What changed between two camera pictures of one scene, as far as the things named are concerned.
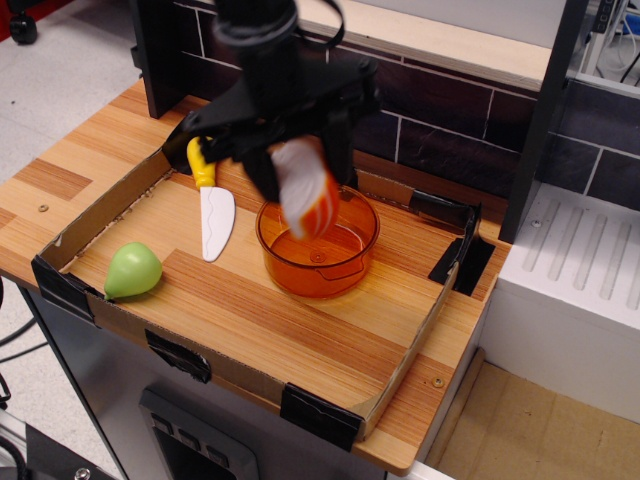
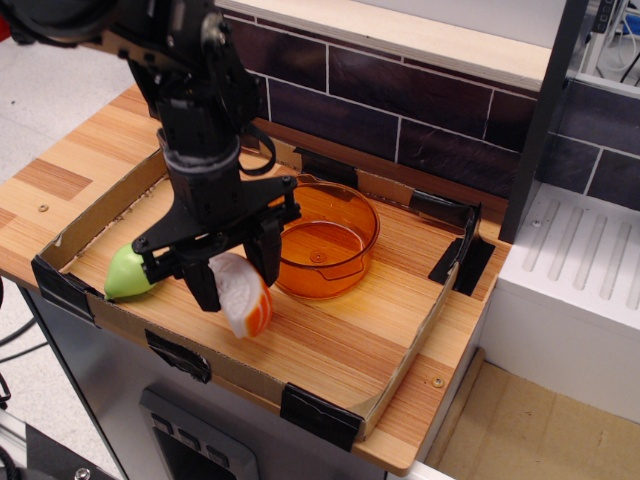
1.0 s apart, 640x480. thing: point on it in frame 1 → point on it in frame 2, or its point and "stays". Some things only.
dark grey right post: x=534 y=158 stays
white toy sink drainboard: x=566 y=308 stays
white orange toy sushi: x=306 y=184 → x=245 y=297
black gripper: x=283 y=93 → x=215 y=208
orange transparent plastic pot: x=332 y=263 stays
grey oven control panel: x=191 y=443 stays
